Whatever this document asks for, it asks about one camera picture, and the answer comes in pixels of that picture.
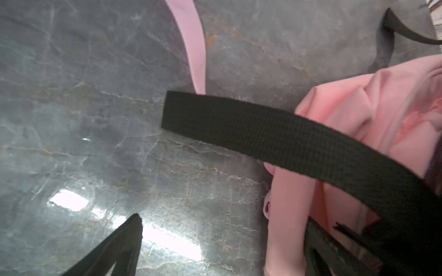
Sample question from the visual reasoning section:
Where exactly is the pink school backpack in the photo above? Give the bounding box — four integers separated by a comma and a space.
162, 1, 442, 276

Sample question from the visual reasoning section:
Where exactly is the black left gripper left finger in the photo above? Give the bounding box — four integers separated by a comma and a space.
63, 213, 143, 276

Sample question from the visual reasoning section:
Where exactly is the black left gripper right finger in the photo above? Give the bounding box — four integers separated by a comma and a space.
304, 217, 375, 276

